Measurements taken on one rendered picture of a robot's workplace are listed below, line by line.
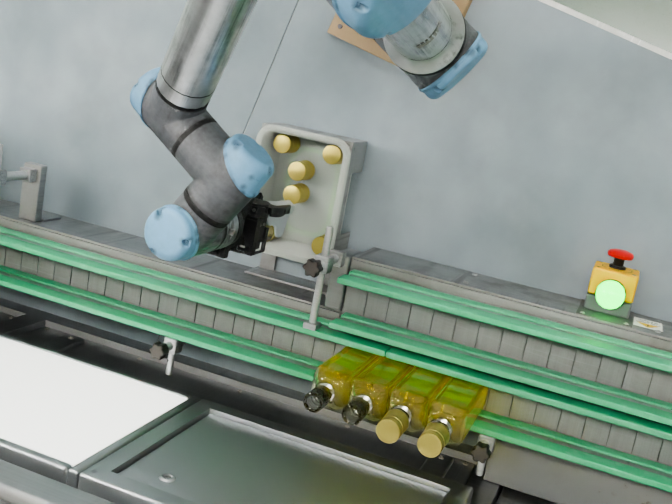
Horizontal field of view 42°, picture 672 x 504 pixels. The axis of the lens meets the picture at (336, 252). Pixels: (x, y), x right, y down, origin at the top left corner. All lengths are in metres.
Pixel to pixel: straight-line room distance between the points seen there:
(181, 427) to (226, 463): 0.12
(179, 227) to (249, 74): 0.55
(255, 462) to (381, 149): 0.59
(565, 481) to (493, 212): 0.45
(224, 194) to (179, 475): 0.39
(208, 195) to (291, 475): 0.43
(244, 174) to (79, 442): 0.46
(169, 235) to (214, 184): 0.09
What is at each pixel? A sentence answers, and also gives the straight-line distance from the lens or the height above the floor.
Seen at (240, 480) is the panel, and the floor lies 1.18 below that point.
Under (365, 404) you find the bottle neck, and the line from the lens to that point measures 1.25.
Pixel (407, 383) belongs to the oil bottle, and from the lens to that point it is 1.31.
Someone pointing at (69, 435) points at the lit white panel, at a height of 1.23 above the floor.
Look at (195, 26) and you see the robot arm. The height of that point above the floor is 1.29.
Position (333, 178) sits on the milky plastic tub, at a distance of 1.57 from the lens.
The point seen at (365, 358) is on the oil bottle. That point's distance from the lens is 1.38.
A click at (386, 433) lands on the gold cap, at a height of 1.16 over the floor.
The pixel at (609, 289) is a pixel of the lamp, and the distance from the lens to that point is 1.42.
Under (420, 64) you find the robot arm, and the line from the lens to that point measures 1.26.
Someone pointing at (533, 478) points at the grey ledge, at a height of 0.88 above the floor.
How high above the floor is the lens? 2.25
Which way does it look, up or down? 69 degrees down
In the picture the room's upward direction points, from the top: 112 degrees counter-clockwise
